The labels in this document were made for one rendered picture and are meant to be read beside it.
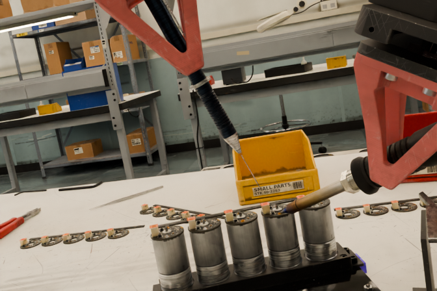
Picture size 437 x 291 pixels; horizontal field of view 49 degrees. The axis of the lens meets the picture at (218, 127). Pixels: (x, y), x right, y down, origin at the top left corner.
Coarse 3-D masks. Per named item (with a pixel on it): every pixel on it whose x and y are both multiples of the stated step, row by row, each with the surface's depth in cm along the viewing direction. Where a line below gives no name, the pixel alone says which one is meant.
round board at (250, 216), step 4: (236, 212) 37; (244, 212) 37; (248, 212) 37; (252, 212) 36; (236, 216) 36; (248, 216) 36; (252, 216) 36; (256, 216) 35; (224, 220) 36; (236, 220) 35; (240, 220) 35; (248, 220) 35; (252, 220) 35; (228, 224) 35; (232, 224) 35; (236, 224) 35; (240, 224) 35
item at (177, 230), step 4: (160, 228) 36; (164, 228) 36; (168, 228) 36; (172, 228) 36; (176, 228) 36; (180, 228) 36; (172, 232) 35; (176, 232) 35; (180, 232) 35; (156, 236) 35; (160, 236) 35; (164, 236) 35; (168, 236) 34; (172, 236) 34; (176, 236) 34; (160, 240) 34
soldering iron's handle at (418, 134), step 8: (424, 128) 27; (408, 136) 28; (416, 136) 27; (392, 144) 28; (400, 144) 28; (408, 144) 27; (392, 152) 28; (400, 152) 27; (352, 160) 30; (360, 160) 30; (392, 160) 28; (432, 160) 26; (352, 168) 30; (360, 168) 29; (368, 168) 29; (424, 168) 28; (352, 176) 29; (360, 176) 29; (368, 176) 29; (360, 184) 29; (368, 184) 29; (376, 184) 29; (368, 192) 29; (376, 192) 30
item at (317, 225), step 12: (300, 216) 36; (312, 216) 35; (324, 216) 35; (312, 228) 35; (324, 228) 35; (312, 240) 36; (324, 240) 35; (312, 252) 36; (324, 252) 36; (336, 252) 36
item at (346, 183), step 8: (344, 176) 31; (336, 184) 31; (344, 184) 30; (352, 184) 30; (312, 192) 33; (320, 192) 32; (328, 192) 32; (336, 192) 31; (352, 192) 31; (296, 200) 34; (304, 200) 33; (312, 200) 33; (320, 200) 32; (288, 208) 34; (296, 208) 34; (304, 208) 33
